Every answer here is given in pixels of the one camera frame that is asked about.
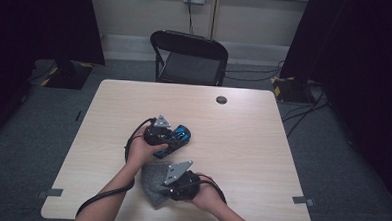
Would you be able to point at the person's left hand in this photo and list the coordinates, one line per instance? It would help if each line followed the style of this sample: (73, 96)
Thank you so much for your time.
(142, 154)

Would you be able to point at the black folding chair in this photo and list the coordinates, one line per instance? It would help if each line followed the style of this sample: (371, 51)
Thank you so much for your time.
(189, 65)

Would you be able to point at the person's right hand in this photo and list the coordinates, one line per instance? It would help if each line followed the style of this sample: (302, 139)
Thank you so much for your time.
(208, 196)

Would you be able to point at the blue toy car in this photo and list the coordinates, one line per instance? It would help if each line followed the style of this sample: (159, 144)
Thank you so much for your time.
(181, 135)

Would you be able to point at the grey tape mark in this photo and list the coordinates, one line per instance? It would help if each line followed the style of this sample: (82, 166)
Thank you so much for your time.
(301, 200)
(52, 192)

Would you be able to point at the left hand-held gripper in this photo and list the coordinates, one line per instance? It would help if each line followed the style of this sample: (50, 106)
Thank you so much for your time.
(156, 135)

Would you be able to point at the grey cloth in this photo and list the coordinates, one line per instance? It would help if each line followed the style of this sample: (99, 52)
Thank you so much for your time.
(152, 182)

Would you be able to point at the beige wall conduit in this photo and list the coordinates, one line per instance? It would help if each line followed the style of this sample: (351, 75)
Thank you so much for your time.
(214, 14)

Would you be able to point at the black curtain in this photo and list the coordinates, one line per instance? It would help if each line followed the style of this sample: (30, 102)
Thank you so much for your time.
(359, 64)
(37, 23)

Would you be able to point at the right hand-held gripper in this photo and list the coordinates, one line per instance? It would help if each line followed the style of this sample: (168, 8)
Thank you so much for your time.
(184, 186)

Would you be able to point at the black stand base yellow stripes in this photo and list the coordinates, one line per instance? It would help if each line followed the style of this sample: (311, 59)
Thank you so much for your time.
(68, 78)
(291, 91)

